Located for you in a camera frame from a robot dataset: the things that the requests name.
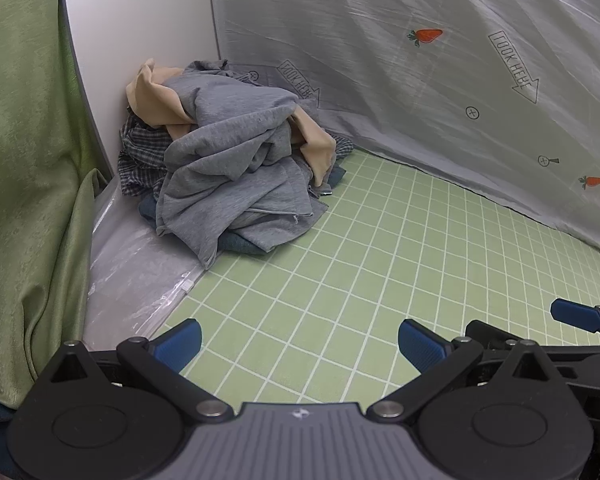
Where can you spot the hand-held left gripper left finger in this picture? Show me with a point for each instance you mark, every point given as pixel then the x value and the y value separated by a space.
pixel 179 344

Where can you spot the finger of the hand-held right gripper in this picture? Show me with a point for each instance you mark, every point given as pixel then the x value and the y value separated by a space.
pixel 577 314
pixel 487 332

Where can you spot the dark teal garment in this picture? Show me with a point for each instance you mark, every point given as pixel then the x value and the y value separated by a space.
pixel 237 244

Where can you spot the plaid checked shirt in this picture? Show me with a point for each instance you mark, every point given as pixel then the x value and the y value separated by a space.
pixel 140 155

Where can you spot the grey carrot print sheet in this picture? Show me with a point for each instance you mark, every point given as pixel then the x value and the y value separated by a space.
pixel 380 85

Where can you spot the grey garment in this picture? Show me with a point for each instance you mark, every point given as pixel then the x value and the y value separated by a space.
pixel 230 160

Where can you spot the green grid bed sheet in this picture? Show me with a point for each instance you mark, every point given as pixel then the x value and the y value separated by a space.
pixel 355 260

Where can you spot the clear plastic bag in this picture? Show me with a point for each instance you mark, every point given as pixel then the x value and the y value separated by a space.
pixel 130 270

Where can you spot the beige garment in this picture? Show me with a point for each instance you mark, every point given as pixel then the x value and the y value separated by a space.
pixel 155 100

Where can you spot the green curtain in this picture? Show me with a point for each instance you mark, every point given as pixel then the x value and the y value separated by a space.
pixel 25 160

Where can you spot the white upright board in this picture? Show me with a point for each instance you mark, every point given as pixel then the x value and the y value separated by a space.
pixel 130 20

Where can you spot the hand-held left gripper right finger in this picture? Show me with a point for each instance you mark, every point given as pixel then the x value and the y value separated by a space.
pixel 421 345

